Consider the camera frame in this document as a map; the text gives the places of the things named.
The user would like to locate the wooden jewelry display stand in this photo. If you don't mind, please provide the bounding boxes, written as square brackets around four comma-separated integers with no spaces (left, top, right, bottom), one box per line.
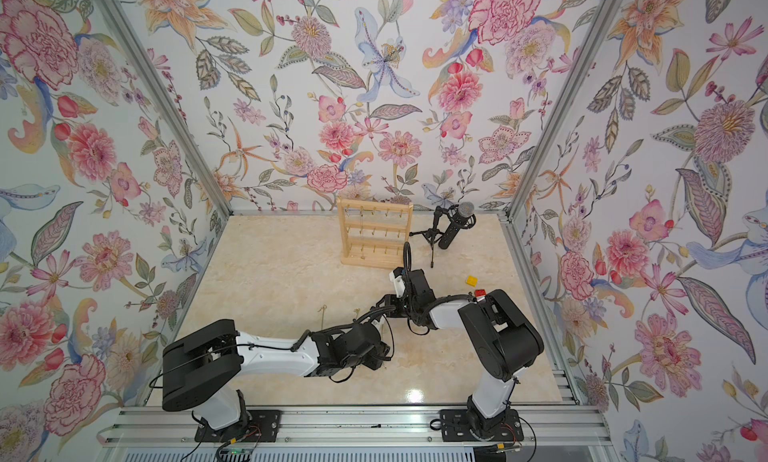
[337,199,414,270]

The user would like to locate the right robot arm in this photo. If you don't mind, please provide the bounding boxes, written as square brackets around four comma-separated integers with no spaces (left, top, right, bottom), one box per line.
[389,267,544,441]

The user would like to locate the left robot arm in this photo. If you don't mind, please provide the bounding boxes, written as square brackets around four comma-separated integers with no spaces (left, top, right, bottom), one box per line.
[157,317,394,433]

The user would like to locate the black microphone on tripod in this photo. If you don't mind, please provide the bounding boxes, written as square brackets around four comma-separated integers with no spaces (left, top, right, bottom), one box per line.
[409,202,477,266]

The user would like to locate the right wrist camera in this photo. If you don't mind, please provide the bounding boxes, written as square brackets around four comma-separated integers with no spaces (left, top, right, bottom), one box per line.
[389,267,410,299]

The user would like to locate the aluminium mounting rail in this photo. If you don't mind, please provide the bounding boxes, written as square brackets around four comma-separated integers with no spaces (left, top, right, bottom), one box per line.
[96,405,611,448]

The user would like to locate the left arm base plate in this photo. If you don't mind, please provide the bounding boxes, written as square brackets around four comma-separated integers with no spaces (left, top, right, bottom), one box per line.
[194,409,283,444]

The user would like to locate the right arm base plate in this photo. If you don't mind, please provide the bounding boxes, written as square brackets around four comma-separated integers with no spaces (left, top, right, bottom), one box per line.
[430,408,524,443]

